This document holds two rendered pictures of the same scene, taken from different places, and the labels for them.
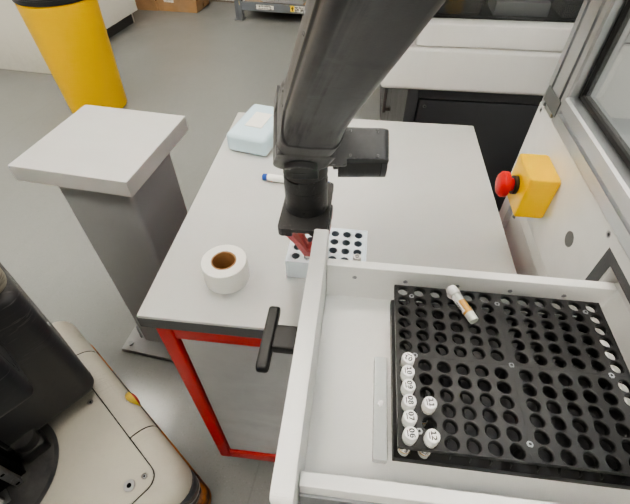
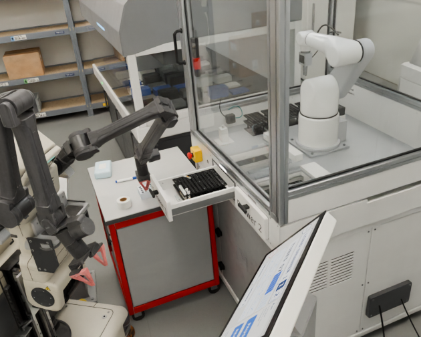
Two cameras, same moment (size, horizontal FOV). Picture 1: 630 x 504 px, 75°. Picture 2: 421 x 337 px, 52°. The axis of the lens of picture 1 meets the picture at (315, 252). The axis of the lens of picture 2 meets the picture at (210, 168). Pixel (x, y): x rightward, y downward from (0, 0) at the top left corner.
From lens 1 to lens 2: 1.74 m
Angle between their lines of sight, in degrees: 27
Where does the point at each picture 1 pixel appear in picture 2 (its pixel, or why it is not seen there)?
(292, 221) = (142, 177)
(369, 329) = (170, 193)
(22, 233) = not seen: outside the picture
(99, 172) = not seen: hidden behind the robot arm
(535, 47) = (186, 116)
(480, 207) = (188, 167)
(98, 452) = (83, 315)
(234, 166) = (101, 182)
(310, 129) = (148, 149)
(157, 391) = not seen: hidden behind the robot
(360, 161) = (154, 156)
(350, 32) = (156, 134)
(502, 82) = (180, 129)
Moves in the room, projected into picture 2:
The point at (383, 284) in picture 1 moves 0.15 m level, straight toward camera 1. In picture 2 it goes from (170, 182) to (174, 198)
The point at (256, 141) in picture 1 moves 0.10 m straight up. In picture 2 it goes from (107, 172) to (103, 156)
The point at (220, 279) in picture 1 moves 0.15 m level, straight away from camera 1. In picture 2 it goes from (125, 202) to (107, 194)
